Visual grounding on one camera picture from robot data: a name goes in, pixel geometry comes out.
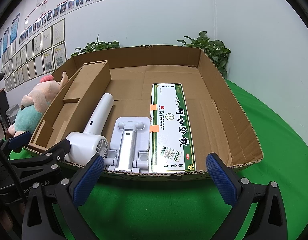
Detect blue wall posters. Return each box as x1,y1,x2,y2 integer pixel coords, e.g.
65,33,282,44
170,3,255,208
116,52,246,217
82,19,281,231
0,12,20,68

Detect thick black cable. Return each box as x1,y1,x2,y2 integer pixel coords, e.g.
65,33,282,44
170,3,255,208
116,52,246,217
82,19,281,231
0,140,28,203

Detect green and white medicine box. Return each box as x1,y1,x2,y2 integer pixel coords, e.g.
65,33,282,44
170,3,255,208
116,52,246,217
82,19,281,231
148,82,196,174

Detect green potted plant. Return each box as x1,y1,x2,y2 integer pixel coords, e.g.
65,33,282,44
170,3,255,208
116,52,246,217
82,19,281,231
71,34,120,57
176,31,231,79

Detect white folding phone stand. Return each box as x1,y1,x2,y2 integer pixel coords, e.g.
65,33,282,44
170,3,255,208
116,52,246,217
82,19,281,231
104,117,151,173

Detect large cardboard box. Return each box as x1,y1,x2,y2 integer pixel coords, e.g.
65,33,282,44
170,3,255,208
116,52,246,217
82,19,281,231
22,44,264,182

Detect green cloth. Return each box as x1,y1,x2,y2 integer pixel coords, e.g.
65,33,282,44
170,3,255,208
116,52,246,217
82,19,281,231
9,79,308,240

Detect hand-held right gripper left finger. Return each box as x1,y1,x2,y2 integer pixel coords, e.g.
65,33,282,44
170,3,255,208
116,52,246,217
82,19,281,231
21,154,105,240

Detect grey printer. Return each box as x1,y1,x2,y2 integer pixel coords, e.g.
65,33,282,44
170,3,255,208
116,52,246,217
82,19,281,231
6,104,20,126

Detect white hair dryer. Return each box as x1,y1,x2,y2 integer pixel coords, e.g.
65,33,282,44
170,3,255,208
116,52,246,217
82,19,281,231
64,93,115,165

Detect cardboard divider insert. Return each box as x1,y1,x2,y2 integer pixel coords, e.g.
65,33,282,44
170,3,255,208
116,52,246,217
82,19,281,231
29,60,112,152

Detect pink pig plush toy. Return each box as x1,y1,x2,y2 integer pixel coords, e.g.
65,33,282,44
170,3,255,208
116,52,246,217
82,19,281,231
7,71,69,138

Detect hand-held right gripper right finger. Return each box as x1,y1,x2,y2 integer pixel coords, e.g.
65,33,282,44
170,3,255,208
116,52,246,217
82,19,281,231
205,152,288,240

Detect wall of framed certificates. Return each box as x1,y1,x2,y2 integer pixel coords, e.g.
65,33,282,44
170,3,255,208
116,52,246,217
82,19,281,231
1,17,67,93

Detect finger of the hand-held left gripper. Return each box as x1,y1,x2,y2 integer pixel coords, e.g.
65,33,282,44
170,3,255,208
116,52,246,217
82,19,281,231
9,139,71,168
0,131,32,153

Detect white wall conduit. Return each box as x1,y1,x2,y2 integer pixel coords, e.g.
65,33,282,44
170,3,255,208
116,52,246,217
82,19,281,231
213,0,219,40

